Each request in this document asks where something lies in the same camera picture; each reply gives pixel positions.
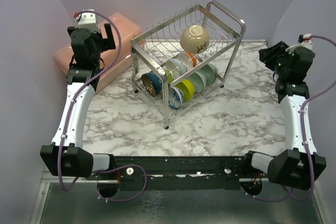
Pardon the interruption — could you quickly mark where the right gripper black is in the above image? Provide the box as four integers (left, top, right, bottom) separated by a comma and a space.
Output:
258, 41, 293, 78

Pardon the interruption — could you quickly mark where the dark teal beige bowl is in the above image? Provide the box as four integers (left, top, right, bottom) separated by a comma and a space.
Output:
141, 72, 162, 97

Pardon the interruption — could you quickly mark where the mint green brown-rimmed bowl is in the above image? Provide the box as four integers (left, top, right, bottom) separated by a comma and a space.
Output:
199, 63, 218, 85

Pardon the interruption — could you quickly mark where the white grey bottom bowl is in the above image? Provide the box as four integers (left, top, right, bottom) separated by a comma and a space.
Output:
165, 58, 187, 78

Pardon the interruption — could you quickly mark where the lime green white bowl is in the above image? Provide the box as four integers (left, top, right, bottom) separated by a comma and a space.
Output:
164, 69, 175, 83

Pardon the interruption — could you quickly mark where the stainless steel dish rack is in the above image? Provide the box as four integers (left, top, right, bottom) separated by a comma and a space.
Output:
131, 1, 246, 129

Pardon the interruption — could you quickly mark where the white orange bowl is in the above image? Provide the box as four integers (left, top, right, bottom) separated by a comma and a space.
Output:
177, 52, 197, 71

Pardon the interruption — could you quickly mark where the plain white bowl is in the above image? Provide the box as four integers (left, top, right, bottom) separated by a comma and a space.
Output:
180, 25, 209, 54

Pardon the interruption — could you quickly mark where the blue white patterned bowl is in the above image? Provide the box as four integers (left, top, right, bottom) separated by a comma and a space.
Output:
169, 87, 184, 110

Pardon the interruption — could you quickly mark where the yellow-green bottom bowl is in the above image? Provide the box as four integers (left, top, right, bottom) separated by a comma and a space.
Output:
176, 79, 195, 101

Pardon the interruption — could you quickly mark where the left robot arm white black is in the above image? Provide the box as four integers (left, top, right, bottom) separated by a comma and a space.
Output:
40, 24, 116, 179

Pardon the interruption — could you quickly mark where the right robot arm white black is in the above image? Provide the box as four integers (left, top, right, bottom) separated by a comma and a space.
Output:
241, 38, 327, 190

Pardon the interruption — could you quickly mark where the pink plastic storage box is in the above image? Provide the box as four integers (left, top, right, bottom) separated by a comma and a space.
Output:
54, 12, 146, 94

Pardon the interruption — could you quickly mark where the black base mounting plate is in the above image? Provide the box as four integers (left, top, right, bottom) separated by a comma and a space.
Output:
52, 140, 305, 192

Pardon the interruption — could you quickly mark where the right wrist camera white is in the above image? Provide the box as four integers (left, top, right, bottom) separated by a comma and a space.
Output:
285, 34, 313, 54

